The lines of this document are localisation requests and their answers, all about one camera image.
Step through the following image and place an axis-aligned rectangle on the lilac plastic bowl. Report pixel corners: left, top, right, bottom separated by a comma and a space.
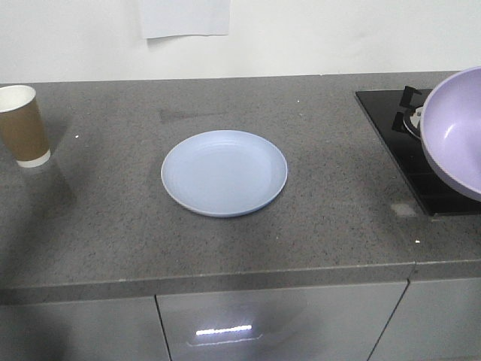
420, 67, 480, 201

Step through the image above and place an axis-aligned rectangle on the light blue plastic plate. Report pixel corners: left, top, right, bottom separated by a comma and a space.
160, 130, 288, 218

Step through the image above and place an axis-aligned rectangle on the brown paper cup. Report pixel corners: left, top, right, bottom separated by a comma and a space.
1, 85, 51, 168

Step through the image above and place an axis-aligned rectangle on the grey lower cabinet door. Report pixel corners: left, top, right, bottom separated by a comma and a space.
157, 281, 407, 360

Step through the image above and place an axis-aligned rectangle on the white paper sheet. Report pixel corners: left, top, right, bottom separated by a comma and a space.
138, 0, 231, 39

